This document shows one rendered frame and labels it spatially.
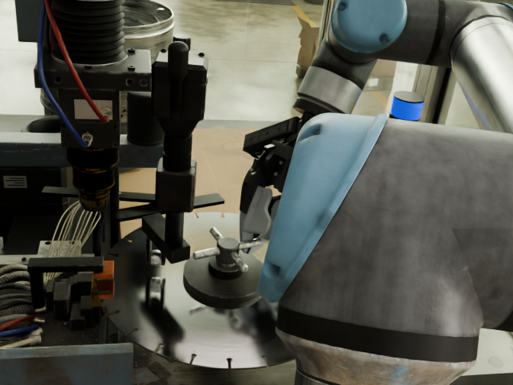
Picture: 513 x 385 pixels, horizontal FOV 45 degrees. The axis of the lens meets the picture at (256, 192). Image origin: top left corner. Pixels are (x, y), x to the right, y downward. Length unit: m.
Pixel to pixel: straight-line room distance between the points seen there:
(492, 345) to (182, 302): 0.42
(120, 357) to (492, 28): 0.49
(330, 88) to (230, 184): 0.72
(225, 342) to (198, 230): 0.24
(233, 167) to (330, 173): 1.23
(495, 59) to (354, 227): 0.31
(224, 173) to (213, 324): 0.79
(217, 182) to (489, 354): 0.80
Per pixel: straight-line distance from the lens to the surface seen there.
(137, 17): 1.57
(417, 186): 0.33
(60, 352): 0.66
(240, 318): 0.77
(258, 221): 0.80
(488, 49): 0.62
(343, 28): 0.68
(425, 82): 1.28
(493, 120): 0.53
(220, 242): 0.80
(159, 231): 0.77
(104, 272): 0.80
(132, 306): 0.78
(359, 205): 0.32
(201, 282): 0.80
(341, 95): 0.79
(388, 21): 0.69
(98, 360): 0.66
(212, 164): 1.55
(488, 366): 0.88
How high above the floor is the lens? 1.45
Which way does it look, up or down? 29 degrees down
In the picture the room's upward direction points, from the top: 6 degrees clockwise
